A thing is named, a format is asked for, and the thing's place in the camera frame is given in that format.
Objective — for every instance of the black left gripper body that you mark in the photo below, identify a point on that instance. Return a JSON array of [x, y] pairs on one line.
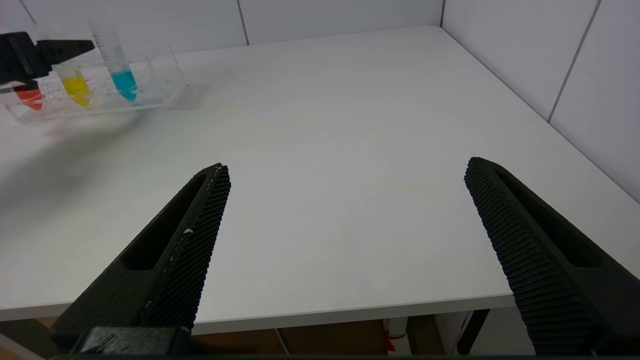
[[17, 57]]

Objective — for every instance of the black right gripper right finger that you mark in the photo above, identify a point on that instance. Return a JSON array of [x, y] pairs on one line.
[[550, 260]]

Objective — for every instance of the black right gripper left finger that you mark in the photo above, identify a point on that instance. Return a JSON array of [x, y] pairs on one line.
[[165, 260]]

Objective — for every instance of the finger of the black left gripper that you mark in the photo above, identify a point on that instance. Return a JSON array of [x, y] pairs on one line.
[[62, 50]]

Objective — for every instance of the test tube with yellow pigment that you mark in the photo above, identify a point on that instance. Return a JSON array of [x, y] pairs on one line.
[[76, 87]]

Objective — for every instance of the test tube with blue pigment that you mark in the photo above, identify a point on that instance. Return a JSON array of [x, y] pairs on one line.
[[124, 82]]

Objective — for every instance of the test tube with red pigment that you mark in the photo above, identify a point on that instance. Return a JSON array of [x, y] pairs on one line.
[[31, 97]]

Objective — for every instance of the clear acrylic test tube rack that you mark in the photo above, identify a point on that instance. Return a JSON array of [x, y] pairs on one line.
[[150, 80]]

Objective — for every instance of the black table leg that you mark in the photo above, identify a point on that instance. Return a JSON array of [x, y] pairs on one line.
[[472, 332]]

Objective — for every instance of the white paper with red ribbon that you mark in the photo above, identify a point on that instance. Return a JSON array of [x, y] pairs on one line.
[[396, 337]]

